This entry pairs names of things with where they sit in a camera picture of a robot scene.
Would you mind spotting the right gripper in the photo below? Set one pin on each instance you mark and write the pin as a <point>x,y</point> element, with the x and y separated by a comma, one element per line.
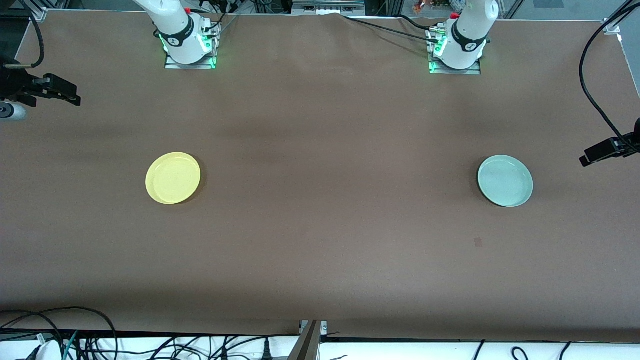
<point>11,82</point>

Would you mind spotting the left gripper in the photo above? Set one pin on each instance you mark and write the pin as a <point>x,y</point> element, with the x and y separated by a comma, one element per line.
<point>631,144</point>

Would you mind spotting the pale green plate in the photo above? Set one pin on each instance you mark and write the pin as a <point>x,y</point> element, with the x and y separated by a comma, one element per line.
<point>505,181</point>

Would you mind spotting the yellow plate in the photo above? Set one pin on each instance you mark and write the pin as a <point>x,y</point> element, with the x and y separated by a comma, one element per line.
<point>172,178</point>

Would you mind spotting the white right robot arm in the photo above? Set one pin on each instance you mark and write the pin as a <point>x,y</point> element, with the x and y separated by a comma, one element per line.
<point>175,30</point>

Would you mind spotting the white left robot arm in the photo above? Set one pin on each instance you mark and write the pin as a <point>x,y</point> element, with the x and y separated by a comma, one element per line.
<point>467,30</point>

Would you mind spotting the grey metal rack device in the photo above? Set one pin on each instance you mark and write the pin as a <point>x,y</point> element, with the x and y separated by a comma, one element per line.
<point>325,7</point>

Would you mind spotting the aluminium profile beam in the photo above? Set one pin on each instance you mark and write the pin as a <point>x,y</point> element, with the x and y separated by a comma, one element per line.
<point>306,345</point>

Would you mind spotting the metal corner bracket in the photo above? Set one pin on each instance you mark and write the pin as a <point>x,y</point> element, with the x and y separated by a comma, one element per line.
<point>612,26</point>
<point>37,13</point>

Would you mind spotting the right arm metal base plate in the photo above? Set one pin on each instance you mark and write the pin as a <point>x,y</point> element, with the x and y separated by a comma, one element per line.
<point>172,65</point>

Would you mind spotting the small metal bracket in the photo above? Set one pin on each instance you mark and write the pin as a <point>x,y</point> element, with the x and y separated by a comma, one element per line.
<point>324,326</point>

